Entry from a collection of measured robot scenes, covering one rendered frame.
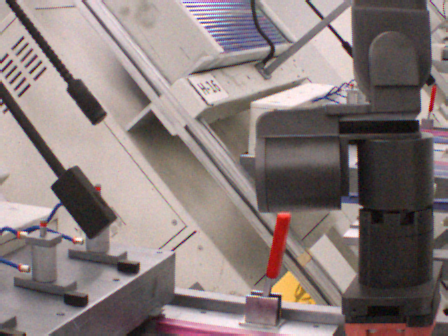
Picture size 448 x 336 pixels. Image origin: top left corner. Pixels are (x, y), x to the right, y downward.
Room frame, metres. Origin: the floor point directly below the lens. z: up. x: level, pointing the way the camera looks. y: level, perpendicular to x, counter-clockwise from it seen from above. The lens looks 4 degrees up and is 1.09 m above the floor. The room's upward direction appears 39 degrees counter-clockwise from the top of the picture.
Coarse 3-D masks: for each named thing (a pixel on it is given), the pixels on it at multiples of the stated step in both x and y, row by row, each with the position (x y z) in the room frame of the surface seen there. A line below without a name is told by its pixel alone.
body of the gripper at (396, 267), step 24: (360, 216) 0.70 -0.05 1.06; (384, 216) 0.68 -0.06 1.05; (432, 216) 0.71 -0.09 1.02; (360, 240) 0.71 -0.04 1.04; (384, 240) 0.69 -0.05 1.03; (408, 240) 0.69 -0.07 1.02; (432, 240) 0.70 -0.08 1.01; (360, 264) 0.71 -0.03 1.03; (384, 264) 0.69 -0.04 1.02; (408, 264) 0.69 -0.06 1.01; (432, 264) 0.71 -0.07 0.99; (360, 288) 0.70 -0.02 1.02; (384, 288) 0.69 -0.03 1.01; (408, 288) 0.69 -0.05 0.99; (432, 288) 0.68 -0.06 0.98; (360, 312) 0.68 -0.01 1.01; (408, 312) 0.67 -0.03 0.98
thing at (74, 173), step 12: (72, 168) 0.65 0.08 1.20; (60, 180) 0.65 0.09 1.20; (72, 180) 0.64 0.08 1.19; (84, 180) 0.65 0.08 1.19; (60, 192) 0.65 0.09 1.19; (72, 192) 0.65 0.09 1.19; (84, 192) 0.64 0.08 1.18; (96, 192) 0.65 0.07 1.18; (72, 204) 0.65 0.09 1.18; (84, 204) 0.65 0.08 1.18; (96, 204) 0.64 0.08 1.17; (72, 216) 0.65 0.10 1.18; (84, 216) 0.65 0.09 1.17; (96, 216) 0.64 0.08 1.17; (108, 216) 0.64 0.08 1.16; (84, 228) 0.65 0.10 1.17; (96, 228) 0.65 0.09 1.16
